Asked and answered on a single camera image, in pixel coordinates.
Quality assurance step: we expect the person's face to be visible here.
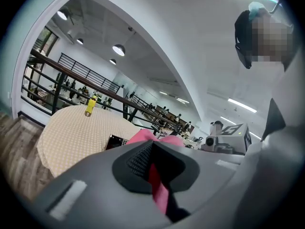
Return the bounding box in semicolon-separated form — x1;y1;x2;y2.
251;8;294;63

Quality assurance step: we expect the teal hair clip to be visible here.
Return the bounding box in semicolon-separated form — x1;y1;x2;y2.
248;1;265;21

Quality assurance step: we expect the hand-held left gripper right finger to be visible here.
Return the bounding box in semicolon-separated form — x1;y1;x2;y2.
152;141;244;224

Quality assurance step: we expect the pink cloth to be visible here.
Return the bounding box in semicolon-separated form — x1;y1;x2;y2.
125;129;185;216

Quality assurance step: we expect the round beige table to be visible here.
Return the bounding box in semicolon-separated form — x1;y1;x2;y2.
37;105;144;177

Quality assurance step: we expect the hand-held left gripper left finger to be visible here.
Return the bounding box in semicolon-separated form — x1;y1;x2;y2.
32;141;173;229

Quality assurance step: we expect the black railing with wooden handrail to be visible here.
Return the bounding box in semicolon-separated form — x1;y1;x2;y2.
20;49;199;138

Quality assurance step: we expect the black balcony railing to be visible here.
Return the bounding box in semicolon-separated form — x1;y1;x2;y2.
58;52;121;94

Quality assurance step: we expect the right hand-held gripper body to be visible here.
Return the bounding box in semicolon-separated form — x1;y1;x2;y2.
201;120;253;155

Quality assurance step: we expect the yellow bottle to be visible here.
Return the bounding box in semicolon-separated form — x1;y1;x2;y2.
84;94;98;117

